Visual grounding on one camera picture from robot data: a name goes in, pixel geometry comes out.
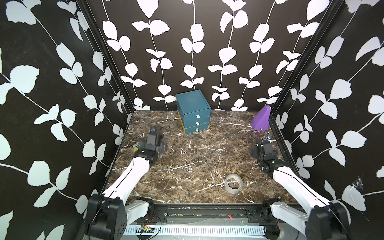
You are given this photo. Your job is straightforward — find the teal bottom drawer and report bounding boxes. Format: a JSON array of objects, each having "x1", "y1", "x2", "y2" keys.
[{"x1": 184, "y1": 123, "x2": 210, "y2": 135}]

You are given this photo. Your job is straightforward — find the teal top drawer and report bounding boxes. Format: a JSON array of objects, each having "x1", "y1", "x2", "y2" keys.
[{"x1": 180, "y1": 109, "x2": 211, "y2": 122}]

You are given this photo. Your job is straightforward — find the teal drawer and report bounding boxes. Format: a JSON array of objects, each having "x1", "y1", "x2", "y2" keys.
[
  {"x1": 183, "y1": 116, "x2": 210, "y2": 128},
  {"x1": 180, "y1": 109, "x2": 211, "y2": 122},
  {"x1": 184, "y1": 123, "x2": 210, "y2": 135}
]

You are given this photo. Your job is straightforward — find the white perforated strip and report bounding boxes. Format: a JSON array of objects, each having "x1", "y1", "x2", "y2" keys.
[{"x1": 123, "y1": 225, "x2": 266, "y2": 239}]

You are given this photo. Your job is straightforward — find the small circuit board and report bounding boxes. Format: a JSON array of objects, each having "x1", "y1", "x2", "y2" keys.
[{"x1": 137, "y1": 225, "x2": 155, "y2": 235}]

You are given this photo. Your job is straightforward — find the small yellow blue toy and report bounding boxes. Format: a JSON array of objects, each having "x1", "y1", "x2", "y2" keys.
[{"x1": 133, "y1": 143, "x2": 140, "y2": 151}]

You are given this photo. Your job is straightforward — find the clear tape roll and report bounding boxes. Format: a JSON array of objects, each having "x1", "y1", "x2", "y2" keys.
[{"x1": 224, "y1": 174, "x2": 244, "y2": 195}]

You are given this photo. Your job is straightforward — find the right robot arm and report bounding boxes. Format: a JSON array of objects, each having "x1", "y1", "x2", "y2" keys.
[{"x1": 251, "y1": 140, "x2": 352, "y2": 240}]

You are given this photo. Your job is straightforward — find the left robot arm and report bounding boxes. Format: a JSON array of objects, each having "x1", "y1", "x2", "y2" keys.
[{"x1": 85, "y1": 128, "x2": 166, "y2": 240}]

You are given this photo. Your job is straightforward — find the purple wedge block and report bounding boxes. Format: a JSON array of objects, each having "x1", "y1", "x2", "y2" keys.
[{"x1": 251, "y1": 106, "x2": 271, "y2": 131}]

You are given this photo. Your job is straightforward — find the teal drawer cabinet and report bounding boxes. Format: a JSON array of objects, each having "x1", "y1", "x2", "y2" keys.
[{"x1": 176, "y1": 90, "x2": 211, "y2": 131}]

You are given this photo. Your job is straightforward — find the black front rail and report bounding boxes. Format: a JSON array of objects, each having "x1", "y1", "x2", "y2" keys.
[{"x1": 137, "y1": 204, "x2": 284, "y2": 225}]

